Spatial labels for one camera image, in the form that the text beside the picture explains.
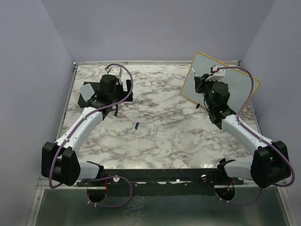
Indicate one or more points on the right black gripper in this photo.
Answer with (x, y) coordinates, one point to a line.
(201, 82)

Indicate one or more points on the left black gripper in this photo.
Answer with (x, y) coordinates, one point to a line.
(125, 93)

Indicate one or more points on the yellow framed whiteboard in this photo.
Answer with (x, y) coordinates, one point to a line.
(238, 81)

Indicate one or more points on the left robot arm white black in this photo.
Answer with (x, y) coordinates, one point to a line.
(59, 159)

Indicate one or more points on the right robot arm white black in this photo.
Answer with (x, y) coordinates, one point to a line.
(270, 163)

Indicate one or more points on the grey whiteboard eraser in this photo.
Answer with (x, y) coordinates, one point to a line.
(86, 91)

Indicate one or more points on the black box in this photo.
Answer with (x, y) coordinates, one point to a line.
(94, 101)

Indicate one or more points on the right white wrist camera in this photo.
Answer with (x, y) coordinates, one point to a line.
(217, 73)

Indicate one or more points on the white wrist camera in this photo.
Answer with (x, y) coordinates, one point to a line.
(117, 72)
(217, 73)

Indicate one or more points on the blue handled pliers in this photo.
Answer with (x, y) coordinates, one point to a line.
(116, 110)

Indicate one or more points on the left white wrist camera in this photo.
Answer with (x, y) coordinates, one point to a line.
(117, 72)

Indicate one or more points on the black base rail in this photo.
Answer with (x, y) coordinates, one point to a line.
(169, 182)

